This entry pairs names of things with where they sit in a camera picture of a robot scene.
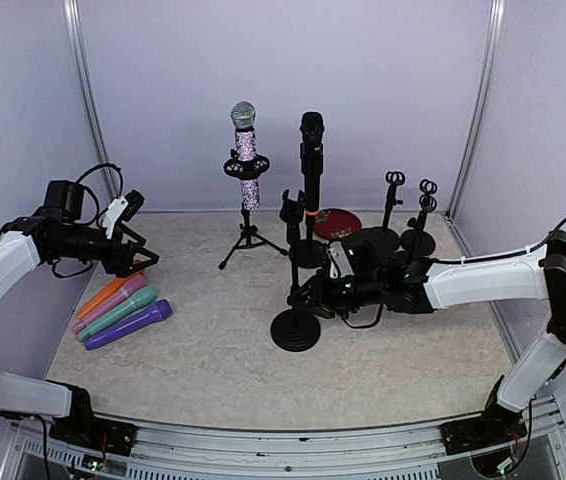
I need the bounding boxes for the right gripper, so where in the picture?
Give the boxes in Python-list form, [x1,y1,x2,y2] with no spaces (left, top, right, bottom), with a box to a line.
[290,267,384,319]

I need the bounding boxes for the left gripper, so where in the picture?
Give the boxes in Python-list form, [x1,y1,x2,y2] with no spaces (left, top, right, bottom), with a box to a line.
[53,221,158,277]

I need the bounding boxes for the orange microphone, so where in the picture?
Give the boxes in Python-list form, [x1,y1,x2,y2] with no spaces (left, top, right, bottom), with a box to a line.
[76,275,132,319]

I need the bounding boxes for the pink microphone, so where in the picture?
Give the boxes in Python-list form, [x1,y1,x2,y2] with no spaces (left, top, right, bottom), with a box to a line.
[71,274,147,334]

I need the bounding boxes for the teal microphone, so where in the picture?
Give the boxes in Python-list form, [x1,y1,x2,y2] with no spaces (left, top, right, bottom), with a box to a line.
[76,286,158,342]

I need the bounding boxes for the purple microphone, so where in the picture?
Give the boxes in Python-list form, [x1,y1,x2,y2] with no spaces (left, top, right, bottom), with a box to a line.
[83,299,173,351]

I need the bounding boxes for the black desk stand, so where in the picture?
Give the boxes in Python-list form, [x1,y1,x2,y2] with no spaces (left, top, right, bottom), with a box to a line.
[361,171,405,252]

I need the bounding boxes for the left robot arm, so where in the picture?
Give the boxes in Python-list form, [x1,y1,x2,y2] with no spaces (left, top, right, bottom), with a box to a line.
[0,171,159,456]

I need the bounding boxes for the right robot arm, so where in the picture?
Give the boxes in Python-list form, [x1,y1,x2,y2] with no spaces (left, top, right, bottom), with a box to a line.
[288,230,566,455]

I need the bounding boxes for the black tripod microphone stand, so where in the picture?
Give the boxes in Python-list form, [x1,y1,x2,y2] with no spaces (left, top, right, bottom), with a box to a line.
[218,149,288,270]

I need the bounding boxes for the black microphone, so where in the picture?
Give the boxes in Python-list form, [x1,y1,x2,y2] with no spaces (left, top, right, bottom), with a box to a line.
[300,112,325,216]

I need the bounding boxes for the glitter microphone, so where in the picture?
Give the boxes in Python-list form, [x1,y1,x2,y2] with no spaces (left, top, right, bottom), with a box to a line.
[230,101,260,211]

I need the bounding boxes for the red patterned coaster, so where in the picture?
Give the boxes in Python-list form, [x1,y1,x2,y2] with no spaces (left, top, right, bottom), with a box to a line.
[314,208,362,240]

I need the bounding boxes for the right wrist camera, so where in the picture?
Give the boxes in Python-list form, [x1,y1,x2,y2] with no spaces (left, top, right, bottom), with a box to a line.
[326,239,365,280]

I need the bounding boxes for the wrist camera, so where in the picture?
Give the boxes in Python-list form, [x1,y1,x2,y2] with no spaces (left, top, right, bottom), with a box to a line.
[97,190,145,240]
[326,239,365,280]

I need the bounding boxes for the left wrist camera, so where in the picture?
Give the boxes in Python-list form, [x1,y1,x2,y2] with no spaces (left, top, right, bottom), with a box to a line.
[97,190,145,240]

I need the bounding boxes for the aluminium corner frame post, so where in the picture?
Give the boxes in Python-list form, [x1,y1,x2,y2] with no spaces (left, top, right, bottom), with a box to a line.
[445,0,507,221]

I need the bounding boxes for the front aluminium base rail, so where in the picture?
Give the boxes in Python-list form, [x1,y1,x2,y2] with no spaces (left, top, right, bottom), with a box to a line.
[0,399,566,480]

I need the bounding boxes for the left aluminium frame post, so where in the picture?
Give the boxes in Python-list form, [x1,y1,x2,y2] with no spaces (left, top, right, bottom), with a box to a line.
[61,0,122,201]

